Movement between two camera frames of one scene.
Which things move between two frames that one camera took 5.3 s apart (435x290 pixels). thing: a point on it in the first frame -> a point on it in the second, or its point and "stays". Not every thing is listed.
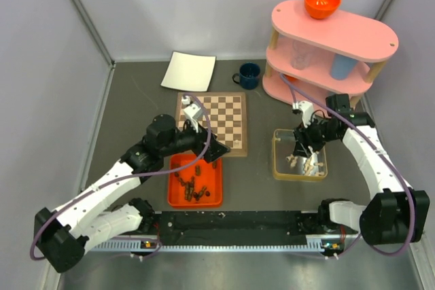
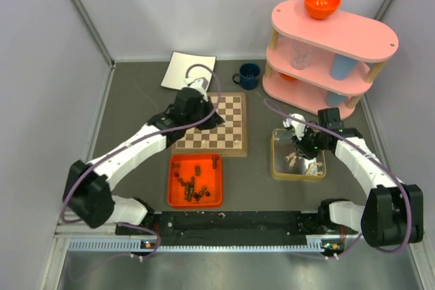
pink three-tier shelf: x=312 y=60 stays
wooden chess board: x=224 y=113 stays
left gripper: x=215 y=149 -> x=215 y=121
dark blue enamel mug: x=248 y=76 stays
